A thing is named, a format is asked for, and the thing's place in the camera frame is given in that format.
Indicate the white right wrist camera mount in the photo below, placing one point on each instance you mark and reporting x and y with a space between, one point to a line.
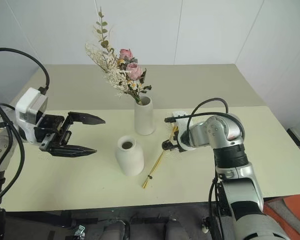
183 127

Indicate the pink rose dried bouquet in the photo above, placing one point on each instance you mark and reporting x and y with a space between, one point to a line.
120 72

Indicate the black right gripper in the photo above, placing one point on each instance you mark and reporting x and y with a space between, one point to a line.
178 147

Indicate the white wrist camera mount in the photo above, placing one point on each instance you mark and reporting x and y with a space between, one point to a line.
183 127
30 105

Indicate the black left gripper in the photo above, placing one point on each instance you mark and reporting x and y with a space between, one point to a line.
52 130

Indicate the tall white cylinder vase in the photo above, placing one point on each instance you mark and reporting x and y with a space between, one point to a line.
145 117

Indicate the yellow-stemmed dried flower bouquet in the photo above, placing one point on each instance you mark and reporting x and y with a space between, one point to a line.
158 161

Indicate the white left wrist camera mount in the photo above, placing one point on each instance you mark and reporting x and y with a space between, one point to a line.
30 105

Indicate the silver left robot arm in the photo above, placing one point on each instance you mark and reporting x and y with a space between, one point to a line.
1 150

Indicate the orange mat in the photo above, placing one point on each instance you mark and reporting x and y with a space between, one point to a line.
297 202

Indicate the grey felt pad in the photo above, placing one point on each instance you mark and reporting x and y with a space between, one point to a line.
285 215

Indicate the round white bottle vase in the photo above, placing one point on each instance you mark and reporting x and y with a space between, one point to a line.
130 160

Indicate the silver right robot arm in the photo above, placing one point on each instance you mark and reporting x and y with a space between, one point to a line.
230 155

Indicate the small metallic clip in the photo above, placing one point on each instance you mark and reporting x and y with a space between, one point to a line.
79 230

